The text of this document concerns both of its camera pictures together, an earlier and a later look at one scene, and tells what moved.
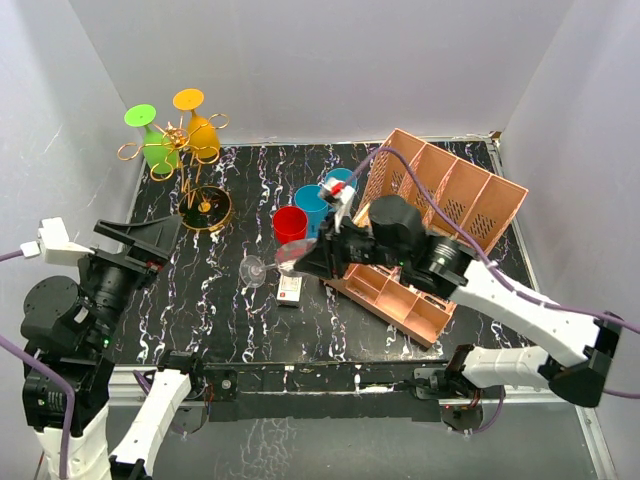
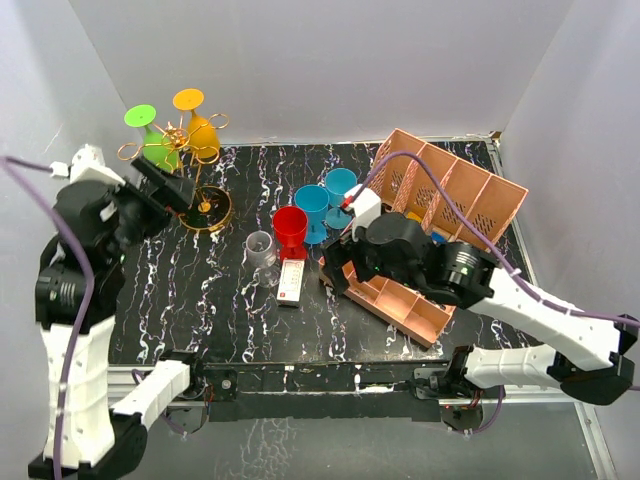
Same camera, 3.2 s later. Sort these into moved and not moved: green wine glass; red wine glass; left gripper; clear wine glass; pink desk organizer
Moved: clear wine glass; left gripper
Not moved: red wine glass; pink desk organizer; green wine glass
